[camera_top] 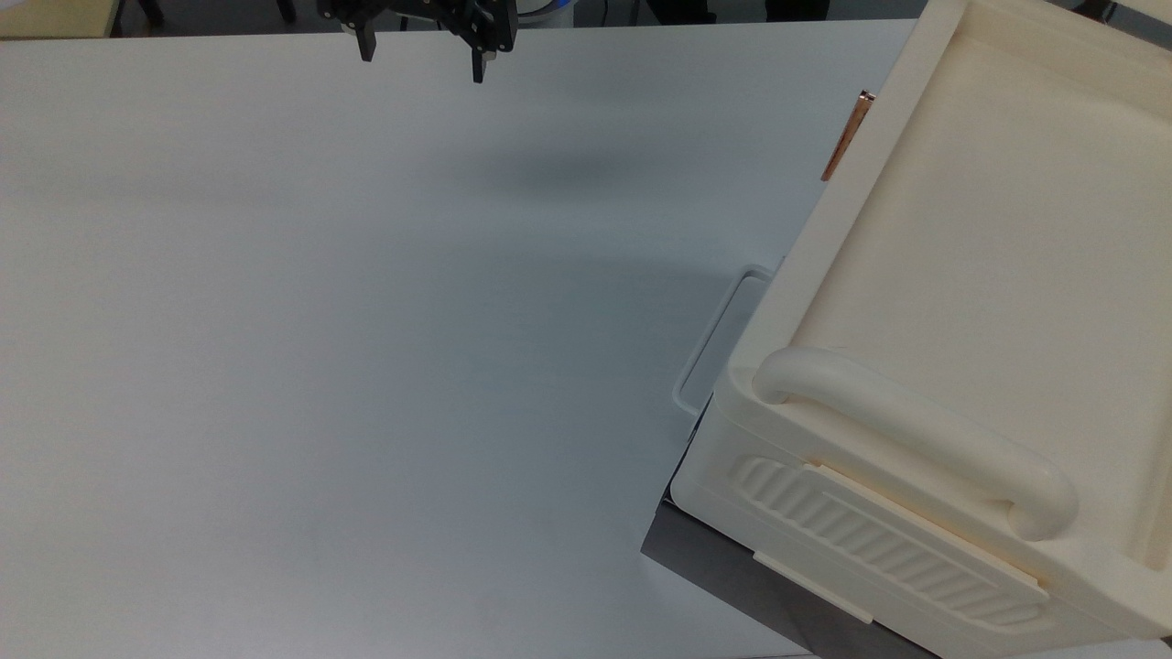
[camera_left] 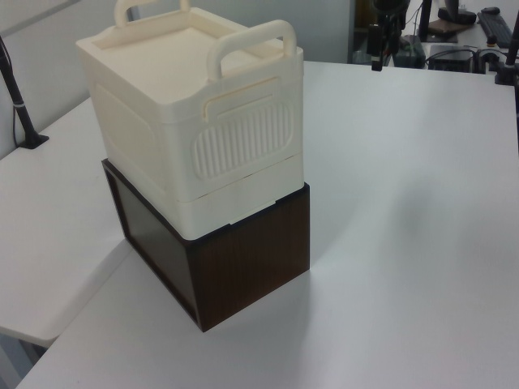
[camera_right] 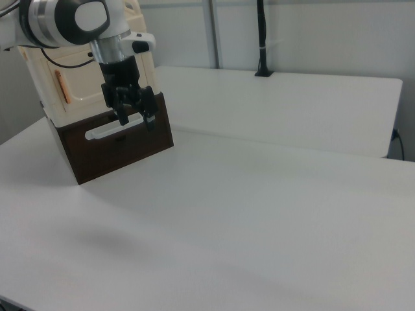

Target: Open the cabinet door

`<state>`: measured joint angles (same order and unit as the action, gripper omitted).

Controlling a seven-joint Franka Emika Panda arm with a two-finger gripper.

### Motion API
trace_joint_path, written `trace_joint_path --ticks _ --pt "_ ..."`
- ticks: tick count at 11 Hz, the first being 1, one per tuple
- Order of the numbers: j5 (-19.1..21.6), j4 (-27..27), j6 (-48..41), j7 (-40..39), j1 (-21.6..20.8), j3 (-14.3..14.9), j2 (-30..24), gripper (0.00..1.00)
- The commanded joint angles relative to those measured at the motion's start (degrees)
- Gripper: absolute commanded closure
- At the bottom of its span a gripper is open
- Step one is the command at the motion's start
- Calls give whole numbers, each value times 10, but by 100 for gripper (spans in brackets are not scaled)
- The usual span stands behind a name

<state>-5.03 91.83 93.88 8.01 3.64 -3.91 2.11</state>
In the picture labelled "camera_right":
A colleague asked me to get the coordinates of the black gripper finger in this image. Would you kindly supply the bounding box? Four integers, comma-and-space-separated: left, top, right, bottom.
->
111, 86, 131, 127
135, 85, 159, 132

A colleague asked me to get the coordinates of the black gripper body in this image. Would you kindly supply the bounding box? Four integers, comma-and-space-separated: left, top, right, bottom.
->
98, 55, 144, 108

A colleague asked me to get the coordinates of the cream cabinet door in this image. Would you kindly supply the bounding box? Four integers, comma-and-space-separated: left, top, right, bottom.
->
47, 48, 154, 114

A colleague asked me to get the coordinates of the orange wooden door handle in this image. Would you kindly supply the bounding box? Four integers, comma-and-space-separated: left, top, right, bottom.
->
53, 69, 72, 105

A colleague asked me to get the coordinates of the cream plastic cabinet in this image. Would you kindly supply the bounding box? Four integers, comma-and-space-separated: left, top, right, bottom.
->
18, 0, 160, 128

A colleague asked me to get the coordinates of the dark brown drawer box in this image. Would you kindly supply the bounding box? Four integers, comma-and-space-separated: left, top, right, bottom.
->
40, 92, 175, 186

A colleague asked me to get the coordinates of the white side table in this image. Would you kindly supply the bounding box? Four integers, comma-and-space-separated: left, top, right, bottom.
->
154, 65, 404, 159

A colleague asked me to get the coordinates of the black clamp pole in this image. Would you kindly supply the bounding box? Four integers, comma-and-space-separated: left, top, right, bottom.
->
254, 0, 275, 78

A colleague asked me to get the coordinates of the white drawer handle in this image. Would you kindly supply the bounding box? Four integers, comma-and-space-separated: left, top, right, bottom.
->
84, 111, 146, 141

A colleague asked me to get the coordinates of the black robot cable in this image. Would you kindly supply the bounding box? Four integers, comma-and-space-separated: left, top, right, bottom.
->
40, 48, 97, 70

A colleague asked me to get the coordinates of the grey metal wall post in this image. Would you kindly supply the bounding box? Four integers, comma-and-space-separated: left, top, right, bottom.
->
207, 0, 225, 69

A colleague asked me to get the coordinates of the black wall cable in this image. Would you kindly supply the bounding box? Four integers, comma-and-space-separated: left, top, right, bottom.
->
391, 128, 406, 161

